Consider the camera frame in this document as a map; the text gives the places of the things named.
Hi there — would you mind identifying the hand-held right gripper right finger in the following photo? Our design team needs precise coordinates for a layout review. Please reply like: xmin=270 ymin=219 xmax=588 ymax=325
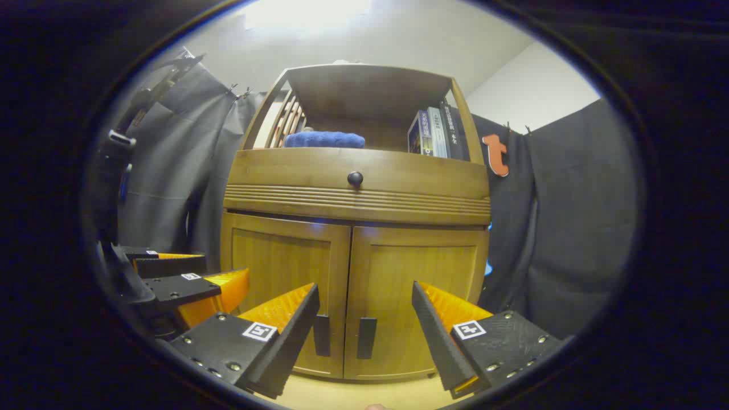
xmin=411 ymin=280 xmax=573 ymax=400

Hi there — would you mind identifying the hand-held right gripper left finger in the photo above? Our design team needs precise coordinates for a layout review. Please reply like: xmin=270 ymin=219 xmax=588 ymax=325
xmin=170 ymin=282 xmax=321 ymax=400

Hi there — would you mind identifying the wooden shoe cabinet door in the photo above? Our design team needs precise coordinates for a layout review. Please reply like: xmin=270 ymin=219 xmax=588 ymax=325
xmin=343 ymin=225 xmax=489 ymax=381
xmin=221 ymin=212 xmax=352 ymax=379

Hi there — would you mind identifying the wooden double-door shoe cabinet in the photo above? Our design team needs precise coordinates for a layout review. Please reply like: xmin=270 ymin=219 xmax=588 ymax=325
xmin=219 ymin=63 xmax=492 ymax=381

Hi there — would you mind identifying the wooden cabinet drawer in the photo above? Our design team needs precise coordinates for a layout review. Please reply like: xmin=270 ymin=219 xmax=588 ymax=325
xmin=223 ymin=148 xmax=492 ymax=226

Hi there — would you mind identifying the black backdrop stand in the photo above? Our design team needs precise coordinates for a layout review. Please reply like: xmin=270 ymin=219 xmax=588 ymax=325
xmin=105 ymin=51 xmax=206 ymax=149

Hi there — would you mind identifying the folded blue towel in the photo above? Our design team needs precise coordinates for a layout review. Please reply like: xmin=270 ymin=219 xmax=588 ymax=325
xmin=283 ymin=130 xmax=366 ymax=150

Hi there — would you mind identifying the blue and yellow book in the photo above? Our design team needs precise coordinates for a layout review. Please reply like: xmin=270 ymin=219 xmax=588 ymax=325
xmin=408 ymin=110 xmax=435 ymax=157

